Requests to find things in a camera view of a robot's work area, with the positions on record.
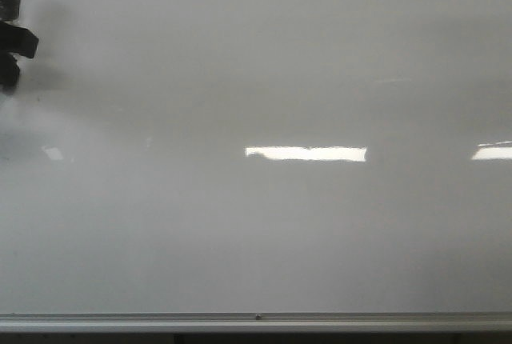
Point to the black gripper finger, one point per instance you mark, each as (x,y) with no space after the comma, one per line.
(9,70)
(18,40)

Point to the black white whiteboard marker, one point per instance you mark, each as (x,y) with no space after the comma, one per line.
(10,10)

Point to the white whiteboard with aluminium frame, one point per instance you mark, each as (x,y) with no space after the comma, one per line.
(259,166)

